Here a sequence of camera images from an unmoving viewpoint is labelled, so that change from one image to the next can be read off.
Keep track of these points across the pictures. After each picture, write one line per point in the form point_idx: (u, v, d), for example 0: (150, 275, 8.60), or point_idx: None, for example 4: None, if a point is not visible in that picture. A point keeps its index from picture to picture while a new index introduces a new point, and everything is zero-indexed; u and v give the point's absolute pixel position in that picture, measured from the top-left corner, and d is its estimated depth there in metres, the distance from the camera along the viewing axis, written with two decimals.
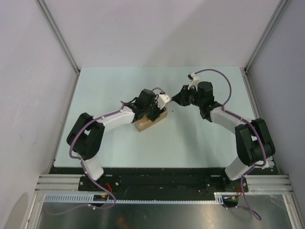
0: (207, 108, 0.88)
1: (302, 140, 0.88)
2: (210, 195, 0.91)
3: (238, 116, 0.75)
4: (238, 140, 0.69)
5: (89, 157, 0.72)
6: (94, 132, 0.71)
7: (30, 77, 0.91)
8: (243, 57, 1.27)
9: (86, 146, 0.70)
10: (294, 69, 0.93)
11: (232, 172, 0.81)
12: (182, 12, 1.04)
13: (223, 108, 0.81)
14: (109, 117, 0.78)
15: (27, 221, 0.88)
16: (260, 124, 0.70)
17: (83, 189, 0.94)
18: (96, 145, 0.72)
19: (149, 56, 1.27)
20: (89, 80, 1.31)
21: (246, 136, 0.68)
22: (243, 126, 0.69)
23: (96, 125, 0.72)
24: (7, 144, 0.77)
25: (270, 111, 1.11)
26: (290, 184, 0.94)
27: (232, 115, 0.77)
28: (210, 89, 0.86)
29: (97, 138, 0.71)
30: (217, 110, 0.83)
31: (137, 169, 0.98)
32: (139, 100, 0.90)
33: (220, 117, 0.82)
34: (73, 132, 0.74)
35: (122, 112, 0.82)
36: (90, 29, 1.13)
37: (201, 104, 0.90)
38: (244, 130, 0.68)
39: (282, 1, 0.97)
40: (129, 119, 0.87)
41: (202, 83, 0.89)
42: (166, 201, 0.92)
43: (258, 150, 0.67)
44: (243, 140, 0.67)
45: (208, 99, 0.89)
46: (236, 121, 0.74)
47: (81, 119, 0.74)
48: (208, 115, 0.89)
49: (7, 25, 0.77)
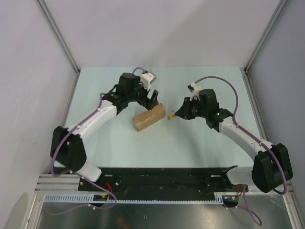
0: (213, 117, 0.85)
1: (302, 140, 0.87)
2: (211, 195, 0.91)
3: (258, 139, 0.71)
4: (258, 169, 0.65)
5: (78, 168, 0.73)
6: (73, 146, 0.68)
7: (30, 77, 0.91)
8: (242, 57, 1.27)
9: (71, 161, 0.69)
10: (294, 69, 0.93)
11: (235, 178, 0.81)
12: (182, 12, 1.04)
13: (236, 123, 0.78)
14: (85, 124, 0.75)
15: (27, 221, 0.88)
16: (281, 150, 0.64)
17: (83, 189, 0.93)
18: (79, 156, 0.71)
19: (149, 56, 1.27)
20: (89, 80, 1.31)
21: (268, 166, 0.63)
22: (264, 155, 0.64)
23: (72, 139, 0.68)
24: (7, 143, 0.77)
25: (270, 111, 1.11)
26: (290, 185, 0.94)
27: (249, 135, 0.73)
28: (211, 95, 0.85)
29: (77, 150, 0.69)
30: (228, 123, 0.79)
31: (137, 169, 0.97)
32: (120, 88, 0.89)
33: (231, 131, 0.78)
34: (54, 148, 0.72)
35: (99, 112, 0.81)
36: (89, 28, 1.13)
37: (207, 113, 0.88)
38: (266, 160, 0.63)
39: (282, 1, 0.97)
40: (113, 113, 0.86)
41: (203, 90, 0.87)
42: (166, 201, 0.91)
43: (277, 179, 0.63)
44: (264, 169, 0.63)
45: (213, 107, 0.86)
46: (254, 144, 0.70)
47: (56, 134, 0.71)
48: (215, 124, 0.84)
49: (6, 26, 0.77)
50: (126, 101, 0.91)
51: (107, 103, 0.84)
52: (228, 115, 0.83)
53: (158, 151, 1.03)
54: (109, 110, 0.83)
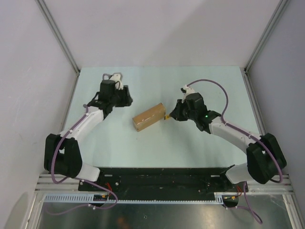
0: (202, 119, 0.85)
1: (302, 140, 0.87)
2: (210, 195, 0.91)
3: (246, 131, 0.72)
4: (252, 161, 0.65)
5: (76, 173, 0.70)
6: (70, 149, 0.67)
7: (30, 77, 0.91)
8: (242, 57, 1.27)
9: (69, 166, 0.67)
10: (294, 69, 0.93)
11: (234, 176, 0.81)
12: (182, 12, 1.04)
13: (224, 121, 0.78)
14: (77, 128, 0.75)
15: (27, 221, 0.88)
16: (271, 140, 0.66)
17: (83, 189, 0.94)
18: (76, 160, 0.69)
19: (149, 56, 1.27)
20: (89, 80, 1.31)
21: (260, 157, 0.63)
22: (255, 146, 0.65)
23: (68, 142, 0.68)
24: (7, 143, 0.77)
25: (270, 111, 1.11)
26: (290, 184, 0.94)
27: (238, 131, 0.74)
28: (198, 98, 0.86)
29: (75, 153, 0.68)
30: (216, 123, 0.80)
31: (137, 169, 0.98)
32: (102, 94, 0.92)
33: (221, 130, 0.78)
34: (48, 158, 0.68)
35: (88, 116, 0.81)
36: (90, 28, 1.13)
37: (196, 117, 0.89)
38: (257, 151, 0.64)
39: (282, 1, 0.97)
40: (100, 118, 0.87)
41: (191, 95, 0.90)
42: (166, 201, 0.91)
43: (272, 168, 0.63)
44: (257, 160, 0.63)
45: (201, 109, 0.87)
46: (244, 138, 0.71)
47: (49, 142, 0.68)
48: (205, 126, 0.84)
49: (6, 26, 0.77)
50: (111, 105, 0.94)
51: (95, 109, 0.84)
52: (217, 115, 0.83)
53: (158, 151, 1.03)
54: (97, 114, 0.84)
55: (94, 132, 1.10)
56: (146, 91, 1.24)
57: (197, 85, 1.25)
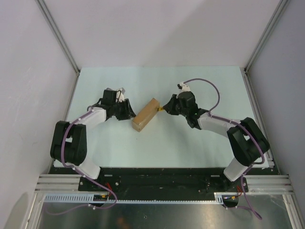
0: (193, 117, 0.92)
1: (301, 140, 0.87)
2: (210, 195, 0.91)
3: (227, 119, 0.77)
4: (234, 143, 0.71)
5: (80, 161, 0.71)
6: (77, 133, 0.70)
7: (30, 77, 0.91)
8: (242, 57, 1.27)
9: (76, 150, 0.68)
10: (294, 69, 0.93)
11: (231, 172, 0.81)
12: (181, 12, 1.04)
13: (210, 114, 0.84)
14: (85, 119, 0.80)
15: (27, 221, 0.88)
16: (249, 124, 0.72)
17: (83, 189, 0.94)
18: (83, 146, 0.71)
19: (150, 56, 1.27)
20: (89, 80, 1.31)
21: (240, 139, 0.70)
22: (235, 129, 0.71)
23: (76, 128, 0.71)
24: (7, 143, 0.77)
25: (270, 111, 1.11)
26: (290, 184, 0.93)
27: (221, 120, 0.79)
28: (190, 98, 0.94)
29: (82, 140, 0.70)
30: (204, 117, 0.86)
31: (137, 169, 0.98)
32: (105, 100, 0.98)
33: (208, 123, 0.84)
34: (56, 143, 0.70)
35: (94, 112, 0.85)
36: (89, 29, 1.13)
37: (187, 113, 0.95)
38: (237, 134, 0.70)
39: (282, 1, 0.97)
40: (102, 118, 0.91)
41: (184, 93, 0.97)
42: (166, 201, 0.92)
43: (254, 149, 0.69)
44: (238, 141, 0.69)
45: (192, 108, 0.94)
46: (225, 124, 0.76)
47: (59, 128, 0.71)
48: (196, 123, 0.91)
49: (6, 26, 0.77)
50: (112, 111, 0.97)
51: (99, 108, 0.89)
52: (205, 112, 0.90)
53: (158, 151, 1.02)
54: (102, 113, 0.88)
55: (94, 132, 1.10)
56: (146, 91, 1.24)
57: (196, 85, 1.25)
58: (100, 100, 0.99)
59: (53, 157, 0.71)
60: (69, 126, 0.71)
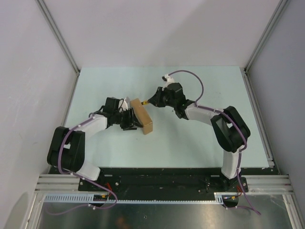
0: (180, 107, 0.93)
1: (301, 140, 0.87)
2: (211, 195, 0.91)
3: (211, 108, 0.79)
4: (217, 130, 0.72)
5: (77, 169, 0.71)
6: (76, 141, 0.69)
7: (30, 78, 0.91)
8: (242, 57, 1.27)
9: (72, 158, 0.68)
10: (294, 69, 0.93)
11: (227, 169, 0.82)
12: (181, 11, 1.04)
13: (196, 104, 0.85)
14: (85, 126, 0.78)
15: (27, 221, 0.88)
16: (232, 112, 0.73)
17: (83, 189, 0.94)
18: (80, 153, 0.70)
19: (150, 56, 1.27)
20: (89, 80, 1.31)
21: (222, 126, 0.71)
22: (218, 117, 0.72)
23: (75, 134, 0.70)
24: (8, 143, 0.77)
25: (270, 111, 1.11)
26: (290, 184, 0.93)
27: (206, 109, 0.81)
28: (178, 89, 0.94)
29: (80, 148, 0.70)
30: (190, 108, 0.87)
31: (137, 169, 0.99)
32: (107, 107, 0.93)
33: (195, 113, 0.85)
34: (53, 148, 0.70)
35: (95, 119, 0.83)
36: (89, 29, 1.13)
37: (175, 105, 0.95)
38: (219, 121, 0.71)
39: (282, 1, 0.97)
40: (103, 125, 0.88)
41: (171, 85, 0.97)
42: (166, 201, 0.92)
43: (237, 135, 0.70)
44: (221, 129, 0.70)
45: (180, 98, 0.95)
46: (209, 114, 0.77)
47: (58, 133, 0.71)
48: (183, 114, 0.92)
49: (6, 26, 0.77)
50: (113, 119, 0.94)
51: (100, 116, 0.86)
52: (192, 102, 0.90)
53: (157, 151, 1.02)
54: (102, 120, 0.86)
55: None
56: (146, 91, 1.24)
57: (194, 83, 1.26)
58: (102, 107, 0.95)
59: (49, 161, 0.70)
60: (68, 132, 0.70)
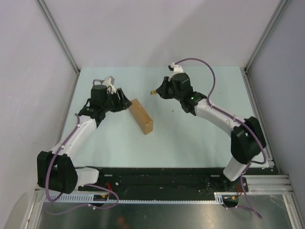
0: (188, 101, 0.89)
1: (301, 140, 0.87)
2: (210, 195, 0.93)
3: (231, 115, 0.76)
4: (235, 142, 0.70)
5: (71, 189, 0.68)
6: (62, 167, 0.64)
7: (30, 77, 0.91)
8: (242, 57, 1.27)
9: (63, 183, 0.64)
10: (294, 69, 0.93)
11: (230, 172, 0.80)
12: (181, 11, 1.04)
13: (209, 104, 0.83)
14: (68, 142, 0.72)
15: (27, 221, 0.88)
16: (253, 123, 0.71)
17: (83, 189, 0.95)
18: (70, 175, 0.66)
19: (150, 56, 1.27)
20: (89, 80, 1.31)
21: (243, 139, 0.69)
22: (239, 130, 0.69)
23: (60, 160, 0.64)
24: (8, 143, 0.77)
25: (270, 111, 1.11)
26: (290, 185, 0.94)
27: (224, 114, 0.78)
28: (185, 80, 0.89)
29: (68, 171, 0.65)
30: (201, 105, 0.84)
31: (137, 169, 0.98)
32: (94, 100, 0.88)
33: (208, 114, 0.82)
34: (42, 176, 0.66)
35: (80, 128, 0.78)
36: (89, 29, 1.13)
37: (181, 97, 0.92)
38: (240, 134, 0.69)
39: (282, 1, 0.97)
40: (93, 126, 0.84)
41: (177, 75, 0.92)
42: (166, 201, 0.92)
43: (253, 146, 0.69)
44: (241, 142, 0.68)
45: (188, 92, 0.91)
46: (228, 121, 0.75)
47: (42, 160, 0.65)
48: (191, 108, 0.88)
49: (6, 26, 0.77)
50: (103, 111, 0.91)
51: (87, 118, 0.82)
52: (202, 98, 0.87)
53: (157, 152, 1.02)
54: (90, 123, 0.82)
55: (94, 132, 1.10)
56: (146, 91, 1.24)
57: (194, 83, 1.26)
58: (89, 101, 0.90)
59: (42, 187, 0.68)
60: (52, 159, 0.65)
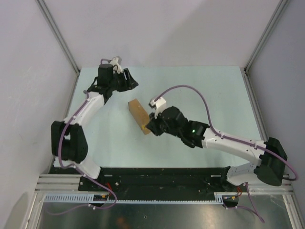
0: (190, 135, 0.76)
1: (301, 140, 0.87)
2: (210, 195, 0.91)
3: (249, 142, 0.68)
4: (268, 173, 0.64)
5: (82, 159, 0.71)
6: (75, 134, 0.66)
7: (30, 77, 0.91)
8: (242, 57, 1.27)
9: (75, 150, 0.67)
10: (294, 69, 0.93)
11: (237, 180, 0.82)
12: (181, 11, 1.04)
13: (220, 134, 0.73)
14: (80, 113, 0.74)
15: (27, 221, 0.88)
16: (279, 146, 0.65)
17: (83, 189, 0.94)
18: (82, 143, 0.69)
19: (150, 56, 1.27)
20: (89, 80, 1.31)
21: (277, 168, 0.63)
22: (271, 160, 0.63)
23: (73, 127, 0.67)
24: (8, 143, 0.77)
25: (270, 111, 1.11)
26: (290, 185, 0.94)
27: (240, 142, 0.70)
28: (179, 114, 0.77)
29: (80, 139, 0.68)
30: (210, 139, 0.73)
31: (137, 169, 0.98)
32: (101, 79, 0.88)
33: (220, 145, 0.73)
34: (55, 145, 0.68)
35: (90, 101, 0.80)
36: (89, 28, 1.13)
37: (180, 133, 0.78)
38: (274, 165, 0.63)
39: (282, 1, 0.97)
40: (100, 102, 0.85)
41: (168, 112, 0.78)
42: (166, 201, 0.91)
43: (278, 163, 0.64)
44: (276, 173, 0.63)
45: (186, 125, 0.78)
46: (250, 150, 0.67)
47: (55, 129, 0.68)
48: (196, 141, 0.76)
49: (6, 26, 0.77)
50: (110, 91, 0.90)
51: (95, 94, 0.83)
52: (204, 128, 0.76)
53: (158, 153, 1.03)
54: (98, 99, 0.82)
55: (94, 133, 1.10)
56: (146, 91, 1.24)
57: (194, 84, 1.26)
58: (96, 79, 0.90)
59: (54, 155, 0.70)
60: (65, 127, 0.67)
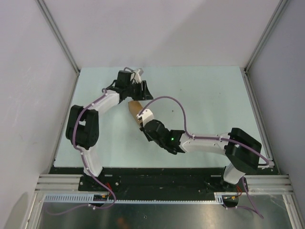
0: (171, 143, 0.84)
1: (301, 140, 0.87)
2: (210, 195, 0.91)
3: (215, 136, 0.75)
4: (236, 161, 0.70)
5: (91, 145, 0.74)
6: (90, 119, 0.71)
7: (30, 77, 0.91)
8: (242, 57, 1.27)
9: (87, 134, 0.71)
10: (294, 69, 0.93)
11: (232, 178, 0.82)
12: (181, 11, 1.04)
13: (191, 136, 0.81)
14: (98, 103, 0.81)
15: (27, 221, 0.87)
16: (238, 133, 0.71)
17: (83, 189, 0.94)
18: (95, 130, 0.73)
19: (150, 56, 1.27)
20: (89, 80, 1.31)
21: (239, 155, 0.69)
22: (231, 148, 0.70)
23: (90, 112, 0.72)
24: (7, 143, 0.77)
25: (270, 111, 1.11)
26: (290, 184, 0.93)
27: (207, 139, 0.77)
28: (158, 125, 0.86)
29: (94, 125, 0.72)
30: (185, 141, 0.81)
31: (137, 169, 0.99)
32: (119, 81, 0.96)
33: (195, 146, 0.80)
34: (70, 126, 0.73)
35: (106, 97, 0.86)
36: (89, 28, 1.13)
37: (162, 142, 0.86)
38: (235, 152, 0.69)
39: (282, 1, 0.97)
40: (116, 100, 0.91)
41: (150, 124, 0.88)
42: (166, 201, 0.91)
43: (252, 154, 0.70)
44: (240, 160, 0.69)
45: (165, 133, 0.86)
46: (217, 144, 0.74)
47: (74, 111, 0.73)
48: (177, 148, 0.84)
49: (6, 25, 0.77)
50: (125, 94, 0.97)
51: (112, 92, 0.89)
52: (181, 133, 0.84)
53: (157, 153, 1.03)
54: (114, 96, 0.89)
55: None
56: None
57: (194, 84, 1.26)
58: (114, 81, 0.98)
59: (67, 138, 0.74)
60: (82, 110, 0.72)
